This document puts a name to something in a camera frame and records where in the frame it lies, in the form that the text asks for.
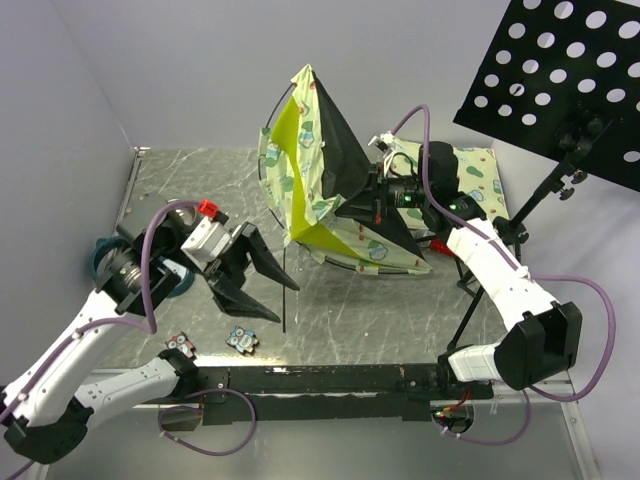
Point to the stainless steel pet bowl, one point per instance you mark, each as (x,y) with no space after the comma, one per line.
(188,215)

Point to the red glitter microphone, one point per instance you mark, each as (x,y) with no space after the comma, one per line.
(439,246)

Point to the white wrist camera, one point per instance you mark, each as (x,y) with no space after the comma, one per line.
(389,147)
(209,239)

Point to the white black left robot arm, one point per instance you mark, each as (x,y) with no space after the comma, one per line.
(48,410)

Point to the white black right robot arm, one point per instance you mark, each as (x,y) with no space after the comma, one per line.
(542,335)

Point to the black music stand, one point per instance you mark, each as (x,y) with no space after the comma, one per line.
(560,79)

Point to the green patterned pet tent fabric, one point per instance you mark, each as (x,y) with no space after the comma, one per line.
(327,165)

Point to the red owl puzzle piece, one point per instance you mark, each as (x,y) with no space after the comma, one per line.
(182,343)

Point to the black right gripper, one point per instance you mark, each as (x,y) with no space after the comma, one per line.
(367,205)

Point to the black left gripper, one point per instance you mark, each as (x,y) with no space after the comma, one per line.
(232,263)

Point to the black tent pole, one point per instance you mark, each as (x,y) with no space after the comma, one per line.
(361,267)
(273,173)

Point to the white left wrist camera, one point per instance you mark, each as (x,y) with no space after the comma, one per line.
(209,239)

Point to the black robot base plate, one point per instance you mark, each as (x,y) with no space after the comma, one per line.
(315,395)

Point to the blue owl puzzle piece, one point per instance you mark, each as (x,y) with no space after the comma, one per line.
(242,340)

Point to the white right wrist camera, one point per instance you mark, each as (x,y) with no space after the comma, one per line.
(389,147)

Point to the green patterned tent mat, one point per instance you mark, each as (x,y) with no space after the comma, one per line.
(477,173)

